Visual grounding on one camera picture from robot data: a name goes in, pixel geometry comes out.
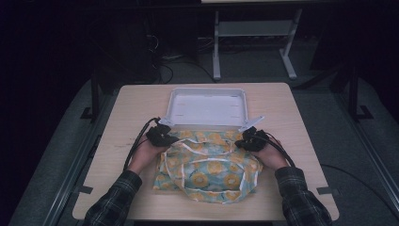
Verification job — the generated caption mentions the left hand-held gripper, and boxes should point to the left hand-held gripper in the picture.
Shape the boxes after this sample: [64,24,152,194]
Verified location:
[145,116,180,148]

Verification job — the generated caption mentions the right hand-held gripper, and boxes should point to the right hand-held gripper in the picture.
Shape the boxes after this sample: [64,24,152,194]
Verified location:
[234,116,270,153]

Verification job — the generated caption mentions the orange slice print apron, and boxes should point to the orange slice print apron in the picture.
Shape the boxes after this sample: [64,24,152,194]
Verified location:
[152,129,263,205]

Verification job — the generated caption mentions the person's right hand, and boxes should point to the person's right hand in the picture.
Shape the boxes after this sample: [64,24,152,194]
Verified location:
[250,139,290,172]

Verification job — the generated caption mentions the person's left hand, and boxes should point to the person's left hand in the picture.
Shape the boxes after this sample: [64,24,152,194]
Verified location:
[126,137,168,175]

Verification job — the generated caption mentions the white plastic tray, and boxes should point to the white plastic tray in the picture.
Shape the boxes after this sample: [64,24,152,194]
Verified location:
[165,87,249,128]

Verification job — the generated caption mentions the black metal stand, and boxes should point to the black metal stand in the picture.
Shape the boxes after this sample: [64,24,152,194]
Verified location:
[347,64,375,122]
[79,71,102,122]

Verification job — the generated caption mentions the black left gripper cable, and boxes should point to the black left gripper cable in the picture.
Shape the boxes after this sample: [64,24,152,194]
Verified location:
[122,116,162,172]

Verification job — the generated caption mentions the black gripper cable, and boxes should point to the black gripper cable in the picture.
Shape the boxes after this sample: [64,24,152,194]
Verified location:
[122,116,162,172]
[264,131,399,219]

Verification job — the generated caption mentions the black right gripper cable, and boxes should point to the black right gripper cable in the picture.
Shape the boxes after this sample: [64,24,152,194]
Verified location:
[264,131,399,219]

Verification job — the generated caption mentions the black floor cables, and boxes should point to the black floor cables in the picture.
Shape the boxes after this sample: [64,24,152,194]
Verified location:
[143,32,218,85]

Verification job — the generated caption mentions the aluminium floor rail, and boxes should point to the aluminium floor rail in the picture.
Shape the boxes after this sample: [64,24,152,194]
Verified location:
[332,92,399,205]
[41,89,121,226]

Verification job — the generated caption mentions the grey metal table frame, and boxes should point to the grey metal table frame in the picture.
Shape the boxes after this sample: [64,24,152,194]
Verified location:
[200,0,334,81]

